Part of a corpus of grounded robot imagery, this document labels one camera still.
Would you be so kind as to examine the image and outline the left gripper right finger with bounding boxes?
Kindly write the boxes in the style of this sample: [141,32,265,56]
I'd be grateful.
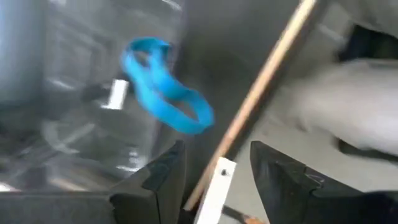
[249,140,398,224]

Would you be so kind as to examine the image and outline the blue rubber band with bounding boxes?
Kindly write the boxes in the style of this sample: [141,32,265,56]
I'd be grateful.
[120,37,216,136]

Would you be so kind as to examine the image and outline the clear plastic bin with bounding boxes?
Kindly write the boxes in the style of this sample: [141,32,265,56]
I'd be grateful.
[0,0,189,200]

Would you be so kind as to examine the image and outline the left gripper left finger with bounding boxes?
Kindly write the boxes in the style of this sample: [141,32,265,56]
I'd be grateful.
[108,139,188,224]

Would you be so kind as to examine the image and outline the white metal bracket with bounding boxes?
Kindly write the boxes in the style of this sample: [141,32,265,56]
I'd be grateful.
[193,156,238,224]

